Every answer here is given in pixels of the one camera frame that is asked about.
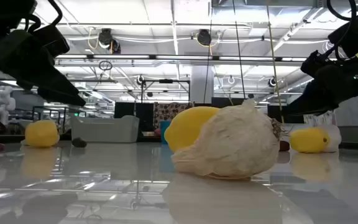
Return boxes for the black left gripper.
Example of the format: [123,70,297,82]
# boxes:
[0,0,81,98]

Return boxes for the yellow lemon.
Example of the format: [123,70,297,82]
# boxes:
[289,127,331,154]
[24,119,60,149]
[163,106,221,154]

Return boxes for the white garlic bulb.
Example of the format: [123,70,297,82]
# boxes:
[318,124,342,154]

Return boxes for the white floral cloth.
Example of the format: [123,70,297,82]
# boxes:
[303,110,337,127]

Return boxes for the grey background box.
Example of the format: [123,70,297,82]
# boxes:
[340,125,358,143]

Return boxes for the white plastic basket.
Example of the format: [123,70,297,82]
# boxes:
[70,114,140,144]

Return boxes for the black background panel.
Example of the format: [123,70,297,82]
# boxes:
[135,102,155,132]
[211,97,246,108]
[114,101,136,128]

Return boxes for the black computer case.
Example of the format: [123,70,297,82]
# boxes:
[267,105,305,124]

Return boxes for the teal plastic basket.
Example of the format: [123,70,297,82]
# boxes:
[159,120,172,145]

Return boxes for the brown patterned cloth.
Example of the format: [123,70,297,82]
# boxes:
[153,101,195,130]

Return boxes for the white pillar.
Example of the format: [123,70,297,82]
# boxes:
[190,65,214,105]

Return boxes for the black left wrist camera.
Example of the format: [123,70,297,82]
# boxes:
[31,24,71,58]

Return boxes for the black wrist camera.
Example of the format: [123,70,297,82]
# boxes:
[300,49,334,79]
[31,24,71,58]

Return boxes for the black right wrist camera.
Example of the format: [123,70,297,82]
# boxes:
[300,49,334,79]

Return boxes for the hanging black cable ring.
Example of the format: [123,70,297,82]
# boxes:
[98,60,114,72]

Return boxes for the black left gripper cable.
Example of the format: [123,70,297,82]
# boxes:
[23,0,64,34]

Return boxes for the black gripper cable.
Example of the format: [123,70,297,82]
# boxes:
[23,0,64,34]
[326,0,357,60]

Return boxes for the yellow hanging cable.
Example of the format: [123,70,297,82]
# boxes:
[265,0,285,124]

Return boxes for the black aluminium table frame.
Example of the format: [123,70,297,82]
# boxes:
[0,133,358,152]

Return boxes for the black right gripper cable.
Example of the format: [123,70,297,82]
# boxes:
[326,0,357,60]

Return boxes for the black metal rack frame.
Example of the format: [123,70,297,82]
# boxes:
[140,78,191,104]

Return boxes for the black hanging cable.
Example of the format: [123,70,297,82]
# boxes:
[231,0,247,100]
[203,0,214,104]

